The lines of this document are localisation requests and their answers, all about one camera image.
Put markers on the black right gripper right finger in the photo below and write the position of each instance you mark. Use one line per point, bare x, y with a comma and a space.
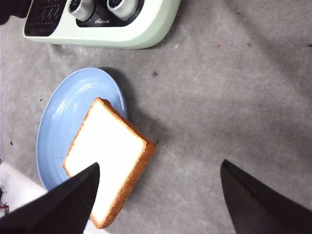
255, 208

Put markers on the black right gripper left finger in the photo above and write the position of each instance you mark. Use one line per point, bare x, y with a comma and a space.
63, 210

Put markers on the white bread slice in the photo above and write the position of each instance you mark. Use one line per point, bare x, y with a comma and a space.
122, 152

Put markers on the mint green breakfast maker base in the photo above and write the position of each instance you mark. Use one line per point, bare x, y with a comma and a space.
50, 21

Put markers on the white paper sheet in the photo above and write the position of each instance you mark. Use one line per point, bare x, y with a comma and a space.
18, 190

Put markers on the blue round plate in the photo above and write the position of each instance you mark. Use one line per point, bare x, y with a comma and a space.
64, 114

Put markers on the left silver control knob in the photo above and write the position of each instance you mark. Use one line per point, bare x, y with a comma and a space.
82, 10

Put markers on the silver control knob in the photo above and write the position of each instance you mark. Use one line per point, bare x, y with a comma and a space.
82, 10
122, 9

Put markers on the right silver control knob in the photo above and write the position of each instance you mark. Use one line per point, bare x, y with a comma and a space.
122, 9

